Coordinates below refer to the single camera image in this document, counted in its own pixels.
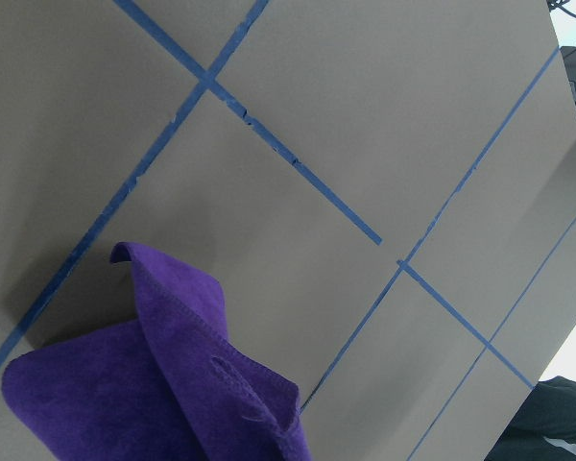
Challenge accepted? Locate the purple microfibre towel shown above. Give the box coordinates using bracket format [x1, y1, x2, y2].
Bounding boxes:
[1, 242, 310, 460]

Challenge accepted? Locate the person in dark clothing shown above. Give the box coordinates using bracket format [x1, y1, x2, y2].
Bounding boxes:
[486, 376, 576, 461]

